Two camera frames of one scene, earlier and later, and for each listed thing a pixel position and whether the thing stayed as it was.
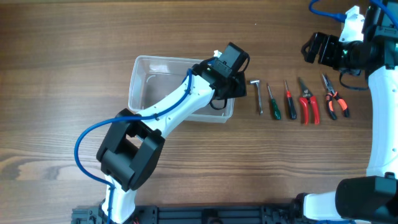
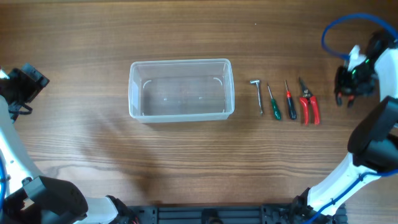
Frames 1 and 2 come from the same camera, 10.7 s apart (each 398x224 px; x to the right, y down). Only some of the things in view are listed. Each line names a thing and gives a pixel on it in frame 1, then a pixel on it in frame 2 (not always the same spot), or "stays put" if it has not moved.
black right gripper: x=329 y=42 → x=341 y=84
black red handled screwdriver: x=292 y=112 stays put
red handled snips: x=307 y=97 stays put
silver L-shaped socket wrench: x=256 y=82 stays put
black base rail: x=200 y=214 stays put
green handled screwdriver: x=277 y=112 stays put
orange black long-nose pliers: x=341 y=101 → x=339 y=99
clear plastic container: x=154 y=78 stays put
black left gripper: x=242 y=90 → x=32 y=88
